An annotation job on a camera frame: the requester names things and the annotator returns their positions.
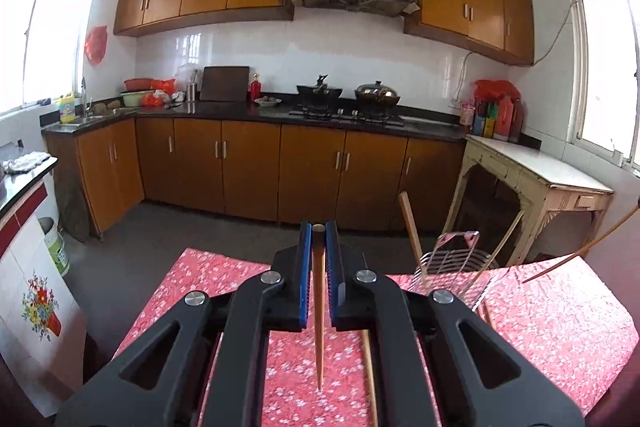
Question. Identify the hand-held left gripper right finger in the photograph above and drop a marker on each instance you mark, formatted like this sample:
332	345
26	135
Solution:
331	287

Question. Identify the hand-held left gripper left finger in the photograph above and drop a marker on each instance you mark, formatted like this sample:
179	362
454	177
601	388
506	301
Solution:
303	287

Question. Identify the long brown chopstick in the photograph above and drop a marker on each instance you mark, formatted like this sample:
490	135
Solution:
370	382
410	227
585	252
500	249
319	347

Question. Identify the wooden lower kitchen cabinets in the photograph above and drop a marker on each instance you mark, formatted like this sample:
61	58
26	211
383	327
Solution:
250	167

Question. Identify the black gas stove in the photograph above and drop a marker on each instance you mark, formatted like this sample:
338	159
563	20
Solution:
345	114

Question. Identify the white plate with food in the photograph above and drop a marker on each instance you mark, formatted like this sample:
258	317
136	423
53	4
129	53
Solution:
268	101

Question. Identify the black stone countertop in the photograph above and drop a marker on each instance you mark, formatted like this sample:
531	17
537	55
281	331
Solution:
225	112

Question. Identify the black wok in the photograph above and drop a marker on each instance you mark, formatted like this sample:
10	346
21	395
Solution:
320	91

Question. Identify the steel pot with lid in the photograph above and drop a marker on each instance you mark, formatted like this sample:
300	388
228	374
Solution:
377	93

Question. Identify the small red bottle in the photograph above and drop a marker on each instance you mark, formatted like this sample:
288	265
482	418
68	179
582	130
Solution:
255	89

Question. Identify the dark wooden cutting board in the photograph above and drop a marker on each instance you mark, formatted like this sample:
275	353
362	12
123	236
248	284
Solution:
224	84

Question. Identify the pink container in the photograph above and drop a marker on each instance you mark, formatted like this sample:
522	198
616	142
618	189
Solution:
467	116

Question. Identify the red floral tablecloth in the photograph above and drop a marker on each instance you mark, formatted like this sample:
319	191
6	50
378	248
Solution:
550	332

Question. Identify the green and yellow carton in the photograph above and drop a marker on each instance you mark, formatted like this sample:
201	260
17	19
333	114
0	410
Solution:
482	122

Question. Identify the steel cup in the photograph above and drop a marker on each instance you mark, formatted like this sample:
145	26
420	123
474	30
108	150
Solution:
191	91

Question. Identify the large red bottle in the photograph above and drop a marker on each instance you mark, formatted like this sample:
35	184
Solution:
503	119

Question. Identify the red plastic bag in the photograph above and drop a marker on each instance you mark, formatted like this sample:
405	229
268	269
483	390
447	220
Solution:
162	86
495	88
96	46

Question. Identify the cream wooden side table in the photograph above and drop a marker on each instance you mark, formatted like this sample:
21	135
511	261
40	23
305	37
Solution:
550	172

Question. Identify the dark brown sauce bottle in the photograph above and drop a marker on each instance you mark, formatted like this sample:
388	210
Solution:
516	122

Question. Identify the white paint bucket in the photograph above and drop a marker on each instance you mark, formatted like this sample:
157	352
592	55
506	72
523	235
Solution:
55	247

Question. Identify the pale green basin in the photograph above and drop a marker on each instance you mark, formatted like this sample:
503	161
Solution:
131	98

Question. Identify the red plastic basin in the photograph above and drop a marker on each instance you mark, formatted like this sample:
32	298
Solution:
137	84

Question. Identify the steel sink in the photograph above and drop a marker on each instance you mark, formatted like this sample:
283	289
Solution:
97	117

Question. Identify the white counter with flower decal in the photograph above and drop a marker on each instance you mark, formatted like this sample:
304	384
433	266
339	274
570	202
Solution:
30	257

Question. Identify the steel faucet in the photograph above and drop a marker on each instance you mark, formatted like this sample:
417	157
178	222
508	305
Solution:
84	94

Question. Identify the yellow detergent bottle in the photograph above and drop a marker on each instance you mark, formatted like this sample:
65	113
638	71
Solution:
67	109

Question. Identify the white cloth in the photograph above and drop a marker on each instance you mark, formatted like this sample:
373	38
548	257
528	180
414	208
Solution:
22	162

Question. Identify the white framed window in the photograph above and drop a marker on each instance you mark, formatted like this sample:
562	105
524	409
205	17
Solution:
45	32
607	67

